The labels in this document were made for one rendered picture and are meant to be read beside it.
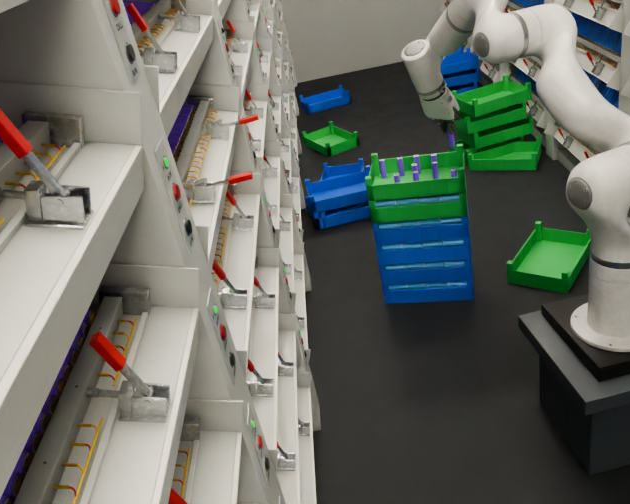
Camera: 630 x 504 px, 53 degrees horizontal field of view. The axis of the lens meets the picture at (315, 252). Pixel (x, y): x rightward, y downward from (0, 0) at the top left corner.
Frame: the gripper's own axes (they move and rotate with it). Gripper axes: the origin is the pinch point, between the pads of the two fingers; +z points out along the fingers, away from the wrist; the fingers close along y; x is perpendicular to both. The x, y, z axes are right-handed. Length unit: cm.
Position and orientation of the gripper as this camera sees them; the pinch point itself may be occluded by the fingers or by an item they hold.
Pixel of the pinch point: (448, 126)
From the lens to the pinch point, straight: 207.2
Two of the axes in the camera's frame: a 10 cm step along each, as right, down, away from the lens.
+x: -4.9, 8.1, -3.2
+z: 4.4, 5.5, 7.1
